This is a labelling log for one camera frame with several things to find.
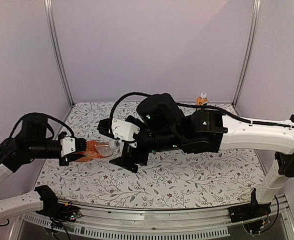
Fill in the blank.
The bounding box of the large orange-label bottle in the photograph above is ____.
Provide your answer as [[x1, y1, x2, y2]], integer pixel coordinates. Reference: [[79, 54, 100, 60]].
[[227, 106, 235, 113], [76, 139, 120, 163]]

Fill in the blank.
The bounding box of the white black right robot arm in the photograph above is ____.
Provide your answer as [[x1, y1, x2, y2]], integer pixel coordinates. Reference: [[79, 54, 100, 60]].
[[100, 93, 294, 223]]

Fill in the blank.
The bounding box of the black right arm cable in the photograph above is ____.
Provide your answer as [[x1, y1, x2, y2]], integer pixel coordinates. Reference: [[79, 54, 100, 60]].
[[108, 91, 294, 233]]

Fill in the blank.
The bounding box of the left aluminium frame post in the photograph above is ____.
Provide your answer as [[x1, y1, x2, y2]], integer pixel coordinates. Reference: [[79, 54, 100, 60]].
[[44, 0, 74, 107]]

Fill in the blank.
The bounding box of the aluminium front rail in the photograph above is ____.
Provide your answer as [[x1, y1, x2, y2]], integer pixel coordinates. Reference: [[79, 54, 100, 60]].
[[9, 194, 294, 240]]

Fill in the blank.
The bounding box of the aluminium frame post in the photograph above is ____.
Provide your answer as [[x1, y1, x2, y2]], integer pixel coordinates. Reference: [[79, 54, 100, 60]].
[[232, 0, 261, 108], [44, 0, 74, 107]]

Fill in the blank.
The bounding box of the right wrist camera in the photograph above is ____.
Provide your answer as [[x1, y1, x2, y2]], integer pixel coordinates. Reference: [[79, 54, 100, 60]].
[[97, 118, 140, 148]]

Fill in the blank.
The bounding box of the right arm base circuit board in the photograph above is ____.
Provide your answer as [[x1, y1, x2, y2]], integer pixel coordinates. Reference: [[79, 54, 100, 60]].
[[243, 215, 271, 236]]

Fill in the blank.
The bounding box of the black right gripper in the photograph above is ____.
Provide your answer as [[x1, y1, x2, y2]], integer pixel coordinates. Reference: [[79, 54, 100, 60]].
[[108, 113, 182, 172]]

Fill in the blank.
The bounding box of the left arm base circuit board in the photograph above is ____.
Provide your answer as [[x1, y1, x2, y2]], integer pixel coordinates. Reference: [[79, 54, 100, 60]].
[[57, 201, 82, 222]]

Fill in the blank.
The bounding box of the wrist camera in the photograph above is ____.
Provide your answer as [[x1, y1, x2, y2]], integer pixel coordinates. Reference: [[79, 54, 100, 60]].
[[60, 136, 76, 157], [97, 118, 140, 148]]

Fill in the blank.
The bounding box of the right aluminium frame post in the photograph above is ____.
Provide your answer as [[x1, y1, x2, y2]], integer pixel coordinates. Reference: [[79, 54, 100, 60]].
[[232, 0, 261, 108]]

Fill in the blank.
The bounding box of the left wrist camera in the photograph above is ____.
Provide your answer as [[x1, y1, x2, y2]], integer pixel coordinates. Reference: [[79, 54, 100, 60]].
[[60, 136, 76, 157]]

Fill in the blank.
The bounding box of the floral patterned table mat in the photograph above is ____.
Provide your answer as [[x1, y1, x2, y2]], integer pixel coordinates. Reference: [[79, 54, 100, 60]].
[[33, 100, 265, 210]]

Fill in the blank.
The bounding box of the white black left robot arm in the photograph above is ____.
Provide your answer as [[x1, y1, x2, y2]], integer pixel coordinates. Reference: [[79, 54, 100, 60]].
[[0, 112, 87, 227]]

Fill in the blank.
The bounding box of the slim orange drink bottle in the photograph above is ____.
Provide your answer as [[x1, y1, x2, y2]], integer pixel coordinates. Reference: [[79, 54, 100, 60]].
[[196, 92, 209, 110]]

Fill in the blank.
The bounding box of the white perforated cable tray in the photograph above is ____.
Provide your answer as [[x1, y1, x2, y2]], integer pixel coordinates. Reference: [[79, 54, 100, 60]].
[[21, 212, 231, 238]]

